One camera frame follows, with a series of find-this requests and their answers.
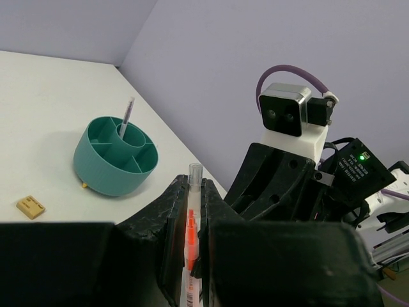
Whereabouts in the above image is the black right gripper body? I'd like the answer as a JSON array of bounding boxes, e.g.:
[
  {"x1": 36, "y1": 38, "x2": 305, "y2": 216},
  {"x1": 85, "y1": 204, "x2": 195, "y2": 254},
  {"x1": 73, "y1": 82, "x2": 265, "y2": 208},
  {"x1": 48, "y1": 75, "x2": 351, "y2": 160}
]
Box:
[{"x1": 224, "y1": 138, "x2": 396, "y2": 224}]

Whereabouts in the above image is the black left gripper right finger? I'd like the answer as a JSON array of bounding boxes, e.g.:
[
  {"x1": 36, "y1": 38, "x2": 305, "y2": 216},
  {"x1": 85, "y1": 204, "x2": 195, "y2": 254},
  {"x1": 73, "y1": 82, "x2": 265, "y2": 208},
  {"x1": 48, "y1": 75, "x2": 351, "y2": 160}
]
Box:
[{"x1": 192, "y1": 179, "x2": 383, "y2": 306}]

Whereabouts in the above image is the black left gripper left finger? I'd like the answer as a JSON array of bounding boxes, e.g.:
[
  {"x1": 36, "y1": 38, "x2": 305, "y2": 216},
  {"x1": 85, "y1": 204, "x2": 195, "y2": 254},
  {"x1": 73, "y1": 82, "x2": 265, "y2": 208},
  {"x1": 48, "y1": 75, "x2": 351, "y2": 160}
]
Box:
[{"x1": 1, "y1": 175, "x2": 187, "y2": 306}]

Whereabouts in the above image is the orange highlighter pen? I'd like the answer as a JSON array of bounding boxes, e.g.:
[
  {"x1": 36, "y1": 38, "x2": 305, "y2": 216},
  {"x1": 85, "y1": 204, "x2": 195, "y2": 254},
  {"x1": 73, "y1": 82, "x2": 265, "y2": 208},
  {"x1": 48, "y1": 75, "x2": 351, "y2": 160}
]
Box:
[{"x1": 183, "y1": 163, "x2": 203, "y2": 307}]

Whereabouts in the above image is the clear purple gel pen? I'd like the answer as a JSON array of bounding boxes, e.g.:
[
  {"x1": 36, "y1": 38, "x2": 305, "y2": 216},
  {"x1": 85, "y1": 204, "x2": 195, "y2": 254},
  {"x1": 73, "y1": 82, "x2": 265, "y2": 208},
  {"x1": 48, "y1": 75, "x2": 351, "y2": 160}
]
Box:
[{"x1": 119, "y1": 97, "x2": 135, "y2": 139}]

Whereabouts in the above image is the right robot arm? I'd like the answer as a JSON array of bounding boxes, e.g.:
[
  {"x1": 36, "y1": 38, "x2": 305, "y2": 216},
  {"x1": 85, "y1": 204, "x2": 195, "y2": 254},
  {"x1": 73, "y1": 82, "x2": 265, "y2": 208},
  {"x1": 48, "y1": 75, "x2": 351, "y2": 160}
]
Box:
[{"x1": 224, "y1": 138, "x2": 408, "y2": 233}]

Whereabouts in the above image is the teal round desk organizer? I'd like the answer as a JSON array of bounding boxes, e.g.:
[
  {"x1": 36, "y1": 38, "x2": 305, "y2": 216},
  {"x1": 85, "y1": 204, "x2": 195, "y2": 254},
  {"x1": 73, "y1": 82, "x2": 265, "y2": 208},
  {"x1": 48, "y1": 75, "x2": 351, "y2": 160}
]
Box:
[{"x1": 73, "y1": 116, "x2": 158, "y2": 197}]

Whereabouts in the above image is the yellow eraser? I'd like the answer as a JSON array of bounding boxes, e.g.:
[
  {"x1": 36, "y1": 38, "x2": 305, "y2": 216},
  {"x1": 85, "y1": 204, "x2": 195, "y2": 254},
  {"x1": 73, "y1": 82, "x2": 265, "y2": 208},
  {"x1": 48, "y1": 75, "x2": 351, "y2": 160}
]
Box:
[{"x1": 16, "y1": 196, "x2": 45, "y2": 220}]

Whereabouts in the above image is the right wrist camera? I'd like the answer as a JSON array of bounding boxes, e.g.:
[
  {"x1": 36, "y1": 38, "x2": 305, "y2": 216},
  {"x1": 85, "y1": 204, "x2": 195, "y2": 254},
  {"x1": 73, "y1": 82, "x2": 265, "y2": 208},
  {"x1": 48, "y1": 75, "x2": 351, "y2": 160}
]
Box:
[{"x1": 258, "y1": 83, "x2": 339, "y2": 137}]

